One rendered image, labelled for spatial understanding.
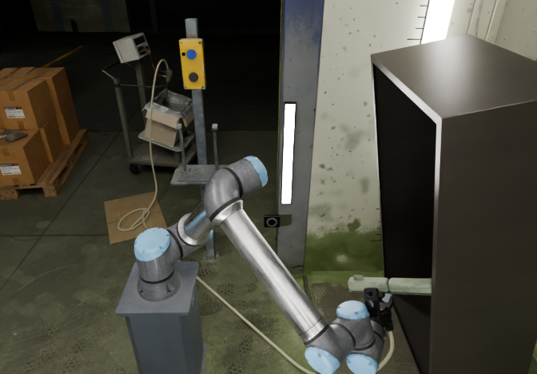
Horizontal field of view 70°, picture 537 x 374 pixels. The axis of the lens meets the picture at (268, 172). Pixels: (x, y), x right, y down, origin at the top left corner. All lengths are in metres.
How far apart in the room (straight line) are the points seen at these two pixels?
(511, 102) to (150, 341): 1.64
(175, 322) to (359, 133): 1.32
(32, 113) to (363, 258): 3.10
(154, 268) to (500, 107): 1.34
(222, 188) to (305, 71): 0.99
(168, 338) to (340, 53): 1.55
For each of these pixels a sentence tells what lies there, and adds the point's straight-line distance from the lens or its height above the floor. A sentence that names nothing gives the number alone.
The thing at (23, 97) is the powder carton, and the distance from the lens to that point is 4.06.
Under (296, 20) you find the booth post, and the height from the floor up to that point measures 1.67.
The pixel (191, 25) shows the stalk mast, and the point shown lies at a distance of 2.17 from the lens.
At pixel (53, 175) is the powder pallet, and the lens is 4.04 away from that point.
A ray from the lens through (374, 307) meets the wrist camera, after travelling 1.43.
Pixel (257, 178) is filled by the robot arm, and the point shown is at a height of 1.31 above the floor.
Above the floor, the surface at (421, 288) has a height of 0.94.
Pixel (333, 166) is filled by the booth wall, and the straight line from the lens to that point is 2.23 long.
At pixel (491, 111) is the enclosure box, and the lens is 1.01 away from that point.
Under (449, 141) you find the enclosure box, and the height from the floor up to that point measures 1.57.
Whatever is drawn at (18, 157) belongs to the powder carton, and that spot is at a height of 0.41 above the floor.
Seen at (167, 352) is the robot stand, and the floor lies 0.36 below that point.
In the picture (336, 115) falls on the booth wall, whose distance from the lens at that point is 2.10.
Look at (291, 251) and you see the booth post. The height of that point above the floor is 0.26.
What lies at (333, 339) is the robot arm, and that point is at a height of 1.03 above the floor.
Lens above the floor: 1.95
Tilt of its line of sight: 30 degrees down
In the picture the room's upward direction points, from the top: 1 degrees clockwise
